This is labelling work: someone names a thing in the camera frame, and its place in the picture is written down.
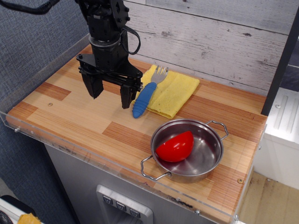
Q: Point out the clear acrylic table guard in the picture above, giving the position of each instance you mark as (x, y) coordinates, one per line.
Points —
(58, 111)

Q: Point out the red plastic bowl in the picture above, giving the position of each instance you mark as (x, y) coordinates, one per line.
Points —
(177, 148)

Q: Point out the grey cabinet with button panel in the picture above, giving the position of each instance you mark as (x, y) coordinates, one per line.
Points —
(99, 197)

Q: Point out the black vertical post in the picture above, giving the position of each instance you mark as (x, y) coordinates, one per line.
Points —
(282, 65)

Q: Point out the yellow folded cloth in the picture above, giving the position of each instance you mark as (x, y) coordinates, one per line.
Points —
(170, 94)

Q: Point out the yellow object at bottom left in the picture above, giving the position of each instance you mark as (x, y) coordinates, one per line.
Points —
(28, 219)

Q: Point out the blue handled metal fork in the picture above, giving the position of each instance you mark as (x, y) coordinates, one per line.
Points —
(145, 95)

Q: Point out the white appliance at right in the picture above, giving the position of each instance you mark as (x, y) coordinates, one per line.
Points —
(277, 156)

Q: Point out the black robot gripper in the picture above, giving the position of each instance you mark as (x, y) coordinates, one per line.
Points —
(109, 62)

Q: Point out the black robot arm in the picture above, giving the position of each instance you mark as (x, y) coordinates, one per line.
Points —
(108, 37)

